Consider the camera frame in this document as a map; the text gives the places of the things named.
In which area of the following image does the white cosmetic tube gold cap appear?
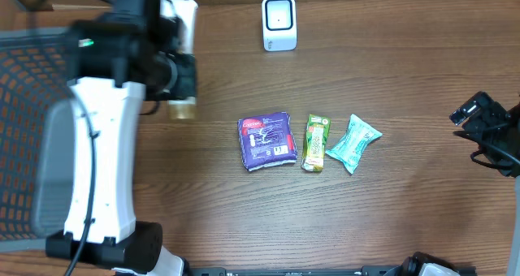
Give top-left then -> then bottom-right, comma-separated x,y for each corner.
161,0 -> 198,120

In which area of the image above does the purple sanitary pad pack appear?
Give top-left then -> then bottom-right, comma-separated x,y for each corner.
237,112 -> 297,172

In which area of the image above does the green drink carton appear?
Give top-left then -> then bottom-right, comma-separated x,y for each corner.
301,114 -> 331,172

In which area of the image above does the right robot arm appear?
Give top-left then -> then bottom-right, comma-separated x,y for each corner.
449,91 -> 519,199

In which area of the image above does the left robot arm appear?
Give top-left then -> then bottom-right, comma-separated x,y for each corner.
45,0 -> 198,276

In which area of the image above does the grey plastic shopping basket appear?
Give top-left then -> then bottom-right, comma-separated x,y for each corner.
1,28 -> 75,252

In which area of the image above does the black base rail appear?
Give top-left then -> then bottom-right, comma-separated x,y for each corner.
178,263 -> 477,276

